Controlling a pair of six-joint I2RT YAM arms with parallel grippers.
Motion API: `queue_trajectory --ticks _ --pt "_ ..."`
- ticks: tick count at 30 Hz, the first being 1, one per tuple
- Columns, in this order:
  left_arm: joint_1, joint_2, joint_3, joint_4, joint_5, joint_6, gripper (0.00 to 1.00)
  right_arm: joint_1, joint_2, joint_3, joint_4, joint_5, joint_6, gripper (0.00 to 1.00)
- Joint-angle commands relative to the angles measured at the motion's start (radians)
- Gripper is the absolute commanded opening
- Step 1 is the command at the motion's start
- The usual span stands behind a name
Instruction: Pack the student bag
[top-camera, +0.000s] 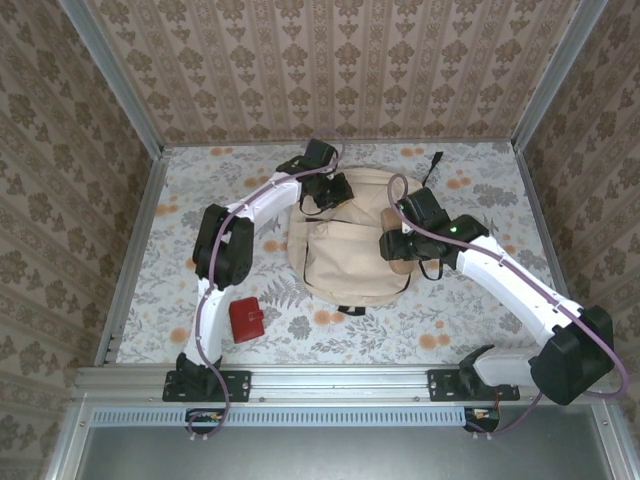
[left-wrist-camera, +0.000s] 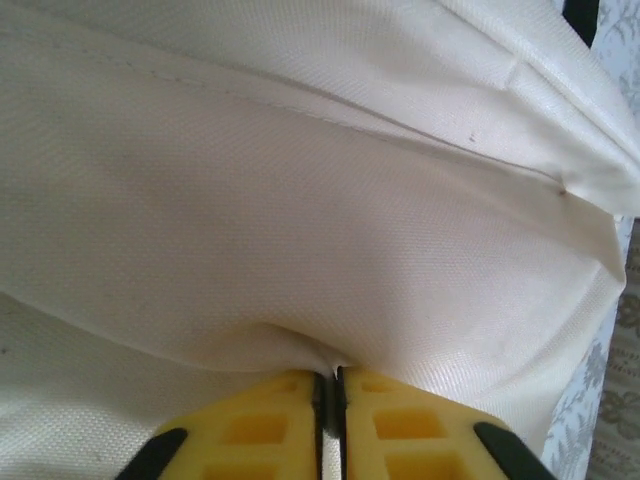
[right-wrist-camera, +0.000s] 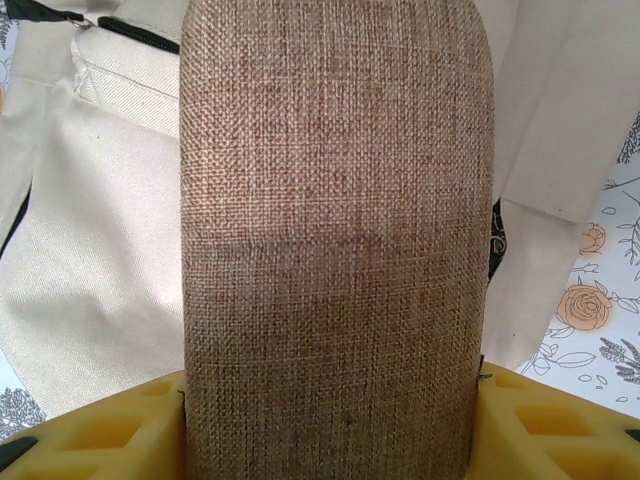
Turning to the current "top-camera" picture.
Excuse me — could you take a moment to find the tan fabric case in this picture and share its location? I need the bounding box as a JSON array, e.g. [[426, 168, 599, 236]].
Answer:
[[379, 208, 417, 276]]

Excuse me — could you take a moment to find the beige backpack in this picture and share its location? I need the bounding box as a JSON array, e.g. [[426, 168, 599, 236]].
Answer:
[[287, 151, 446, 317]]

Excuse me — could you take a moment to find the red wallet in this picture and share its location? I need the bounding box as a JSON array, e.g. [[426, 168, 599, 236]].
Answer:
[[228, 297, 271, 345]]

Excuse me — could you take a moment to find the floral tablecloth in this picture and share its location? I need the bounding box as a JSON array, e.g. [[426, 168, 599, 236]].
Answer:
[[114, 141, 581, 365]]

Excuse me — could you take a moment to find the grey metal panel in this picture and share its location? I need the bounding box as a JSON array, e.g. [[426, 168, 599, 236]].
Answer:
[[74, 405, 624, 480]]

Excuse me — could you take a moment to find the aluminium side rail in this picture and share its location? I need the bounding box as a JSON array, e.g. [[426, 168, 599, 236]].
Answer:
[[512, 142, 591, 364], [94, 144, 171, 366]]

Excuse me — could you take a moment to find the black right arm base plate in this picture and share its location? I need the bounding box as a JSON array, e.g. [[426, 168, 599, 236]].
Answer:
[[427, 368, 521, 403]]

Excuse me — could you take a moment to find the aluminium front rail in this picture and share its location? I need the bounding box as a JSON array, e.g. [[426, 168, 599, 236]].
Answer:
[[69, 363, 621, 401]]

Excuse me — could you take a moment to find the aluminium corner post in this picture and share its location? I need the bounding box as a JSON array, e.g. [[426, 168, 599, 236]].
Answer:
[[57, 0, 166, 156], [512, 0, 609, 151]]

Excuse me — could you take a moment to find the grey slotted cable duct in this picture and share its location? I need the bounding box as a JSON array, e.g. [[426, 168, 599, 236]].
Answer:
[[91, 405, 469, 429]]

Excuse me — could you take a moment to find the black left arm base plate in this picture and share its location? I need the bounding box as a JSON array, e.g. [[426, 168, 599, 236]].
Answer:
[[162, 368, 253, 404]]

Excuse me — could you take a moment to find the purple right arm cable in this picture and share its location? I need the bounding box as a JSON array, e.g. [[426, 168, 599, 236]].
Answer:
[[387, 173, 631, 441]]

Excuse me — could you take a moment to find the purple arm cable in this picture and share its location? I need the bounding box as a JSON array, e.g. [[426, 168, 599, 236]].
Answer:
[[387, 173, 631, 441], [187, 129, 347, 444]]

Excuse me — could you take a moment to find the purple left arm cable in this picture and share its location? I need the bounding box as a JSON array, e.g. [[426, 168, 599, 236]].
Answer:
[[187, 129, 347, 444]]

